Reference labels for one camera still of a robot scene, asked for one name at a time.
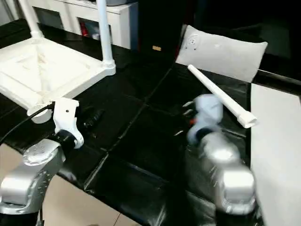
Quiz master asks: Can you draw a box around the black box with gold label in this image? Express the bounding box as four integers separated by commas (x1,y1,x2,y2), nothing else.
137,0,184,64

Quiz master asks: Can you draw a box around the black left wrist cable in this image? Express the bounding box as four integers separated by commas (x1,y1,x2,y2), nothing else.
0,101,56,145

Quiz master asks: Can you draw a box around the white bag with round fitting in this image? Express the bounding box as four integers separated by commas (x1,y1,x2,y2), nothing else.
175,24,269,83

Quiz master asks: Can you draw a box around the white flat board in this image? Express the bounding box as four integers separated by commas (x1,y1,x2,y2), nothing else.
250,83,301,226

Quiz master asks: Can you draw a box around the white glass-door cabinet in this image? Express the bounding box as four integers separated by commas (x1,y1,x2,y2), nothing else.
30,0,139,50

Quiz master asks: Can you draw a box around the white plastic table top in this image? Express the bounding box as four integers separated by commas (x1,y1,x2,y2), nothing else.
0,37,117,124

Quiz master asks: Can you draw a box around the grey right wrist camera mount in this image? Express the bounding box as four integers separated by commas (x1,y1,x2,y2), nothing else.
188,94,224,146

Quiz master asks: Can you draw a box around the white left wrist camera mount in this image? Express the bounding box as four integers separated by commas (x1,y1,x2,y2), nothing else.
52,97,85,149

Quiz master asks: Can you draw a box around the black table mat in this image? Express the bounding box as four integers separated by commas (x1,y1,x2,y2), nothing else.
0,18,266,226

